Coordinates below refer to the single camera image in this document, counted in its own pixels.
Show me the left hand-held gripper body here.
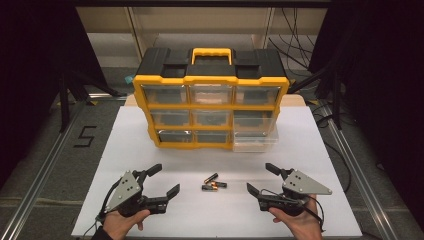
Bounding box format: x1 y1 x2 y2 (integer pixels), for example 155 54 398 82
104 169 169 218

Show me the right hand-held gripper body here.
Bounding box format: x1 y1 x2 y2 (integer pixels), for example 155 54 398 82
258 169 334 217

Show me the clear plastic organizer drawer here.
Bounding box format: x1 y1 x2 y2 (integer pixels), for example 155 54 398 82
232 128 280 154

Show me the yellow and black organizer cabinet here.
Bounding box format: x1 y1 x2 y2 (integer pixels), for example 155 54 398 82
132 47 290 150

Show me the person's left hand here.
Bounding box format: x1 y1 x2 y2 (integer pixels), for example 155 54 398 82
102 209 152 240

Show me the person's right hand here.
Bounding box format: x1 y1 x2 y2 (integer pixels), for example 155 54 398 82
268 194 324 240

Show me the set of clear drawers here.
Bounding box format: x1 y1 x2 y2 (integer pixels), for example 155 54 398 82
141 83 282 144

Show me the black metal stand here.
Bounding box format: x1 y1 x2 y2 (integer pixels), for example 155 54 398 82
58 71 128 134

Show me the black curtain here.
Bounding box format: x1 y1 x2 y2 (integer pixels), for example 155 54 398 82
308 6 424 231
0 0 108 188

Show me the beige background shelf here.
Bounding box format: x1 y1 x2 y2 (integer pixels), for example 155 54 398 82
75 6 329 69

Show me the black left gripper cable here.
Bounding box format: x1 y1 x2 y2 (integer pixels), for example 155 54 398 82
79 181 121 239

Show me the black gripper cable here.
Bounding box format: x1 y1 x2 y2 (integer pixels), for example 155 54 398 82
79 181 121 239
260 188 326 233

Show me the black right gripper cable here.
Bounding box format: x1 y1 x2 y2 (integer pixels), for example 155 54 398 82
260 188 326 233

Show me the black floor cable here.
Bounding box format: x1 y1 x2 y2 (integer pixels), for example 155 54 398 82
311 101 354 195

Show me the aluminium floor rail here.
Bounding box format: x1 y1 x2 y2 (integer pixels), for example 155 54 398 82
0 94 128 240
318 104 399 240

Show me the bundle of black cables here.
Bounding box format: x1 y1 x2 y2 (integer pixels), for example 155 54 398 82
268 7 323 73

